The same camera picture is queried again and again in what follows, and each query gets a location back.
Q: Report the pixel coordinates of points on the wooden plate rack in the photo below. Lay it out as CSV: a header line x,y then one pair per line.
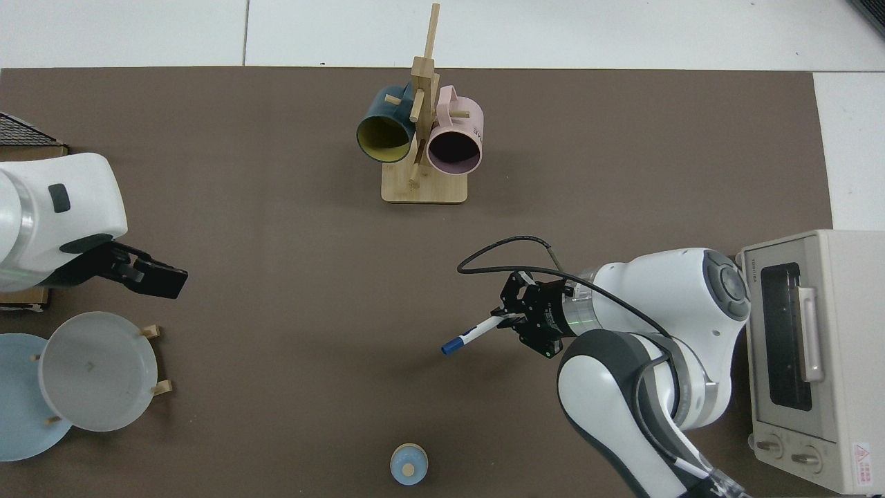
x,y
160,387

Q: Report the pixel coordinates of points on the light blue plate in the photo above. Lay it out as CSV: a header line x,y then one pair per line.
x,y
21,415

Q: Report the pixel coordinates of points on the small blue round thing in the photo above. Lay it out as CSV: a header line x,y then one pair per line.
x,y
408,465

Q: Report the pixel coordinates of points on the teal cup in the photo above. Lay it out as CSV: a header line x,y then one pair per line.
x,y
377,111

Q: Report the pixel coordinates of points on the pink cup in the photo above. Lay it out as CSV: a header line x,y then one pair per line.
x,y
456,124

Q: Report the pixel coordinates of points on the grey plate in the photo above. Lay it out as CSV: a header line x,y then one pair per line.
x,y
97,373

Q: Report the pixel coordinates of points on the wooden cup stand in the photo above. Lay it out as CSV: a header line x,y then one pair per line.
x,y
423,188

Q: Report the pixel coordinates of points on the brown table cloth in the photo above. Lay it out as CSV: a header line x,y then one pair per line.
x,y
276,277

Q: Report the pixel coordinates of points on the dark grey panel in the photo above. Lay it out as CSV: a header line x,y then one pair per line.
x,y
872,12

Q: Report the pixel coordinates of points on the white marker with blue cap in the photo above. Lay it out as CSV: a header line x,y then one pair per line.
x,y
473,334

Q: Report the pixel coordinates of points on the pale toaster oven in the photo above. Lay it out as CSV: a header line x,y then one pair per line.
x,y
830,360

